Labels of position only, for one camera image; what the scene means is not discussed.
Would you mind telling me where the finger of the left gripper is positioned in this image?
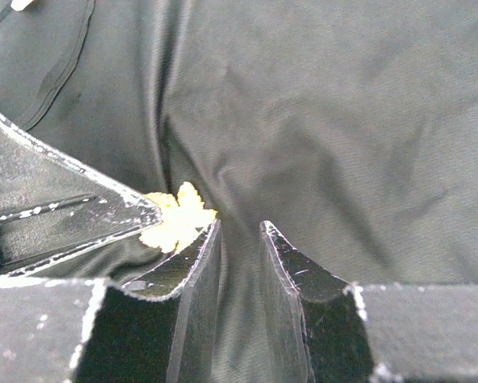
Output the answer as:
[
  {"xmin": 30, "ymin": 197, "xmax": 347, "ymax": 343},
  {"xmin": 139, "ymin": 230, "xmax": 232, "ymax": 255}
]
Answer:
[{"xmin": 0, "ymin": 113, "xmax": 161, "ymax": 277}]

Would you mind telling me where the black t-shirt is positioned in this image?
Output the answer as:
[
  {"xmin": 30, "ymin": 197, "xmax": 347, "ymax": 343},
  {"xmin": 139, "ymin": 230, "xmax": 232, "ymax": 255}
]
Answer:
[{"xmin": 0, "ymin": 1, "xmax": 478, "ymax": 382}]

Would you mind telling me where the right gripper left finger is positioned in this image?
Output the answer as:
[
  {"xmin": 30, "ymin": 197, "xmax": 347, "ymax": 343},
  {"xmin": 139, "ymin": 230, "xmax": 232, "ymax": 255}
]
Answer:
[{"xmin": 73, "ymin": 220, "xmax": 221, "ymax": 382}]

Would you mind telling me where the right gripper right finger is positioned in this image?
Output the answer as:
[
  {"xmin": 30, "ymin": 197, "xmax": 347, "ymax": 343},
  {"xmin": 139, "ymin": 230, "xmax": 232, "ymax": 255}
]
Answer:
[{"xmin": 259, "ymin": 221, "xmax": 374, "ymax": 382}]

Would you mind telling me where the gold brooch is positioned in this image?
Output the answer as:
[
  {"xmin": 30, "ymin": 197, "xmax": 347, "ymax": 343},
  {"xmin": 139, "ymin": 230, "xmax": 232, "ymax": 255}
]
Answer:
[{"xmin": 139, "ymin": 182, "xmax": 218, "ymax": 255}]

